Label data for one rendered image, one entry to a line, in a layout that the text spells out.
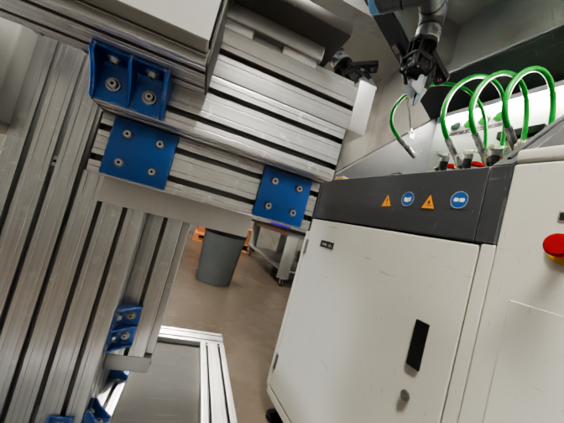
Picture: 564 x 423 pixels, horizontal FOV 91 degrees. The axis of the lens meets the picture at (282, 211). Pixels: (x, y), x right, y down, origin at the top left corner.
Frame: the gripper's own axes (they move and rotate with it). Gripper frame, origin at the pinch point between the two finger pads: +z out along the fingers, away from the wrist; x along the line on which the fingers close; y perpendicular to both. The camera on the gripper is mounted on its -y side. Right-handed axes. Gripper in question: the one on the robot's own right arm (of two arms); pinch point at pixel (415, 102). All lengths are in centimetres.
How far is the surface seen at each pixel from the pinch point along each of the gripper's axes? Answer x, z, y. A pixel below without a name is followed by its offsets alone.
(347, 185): -13.7, 30.9, 8.4
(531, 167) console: 39.4, 29.0, 8.3
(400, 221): 13.4, 41.4, 8.3
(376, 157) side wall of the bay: -29.6, 10.0, -14.4
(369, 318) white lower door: 11, 69, 8
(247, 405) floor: -34, 123, 14
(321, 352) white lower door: -4, 86, 8
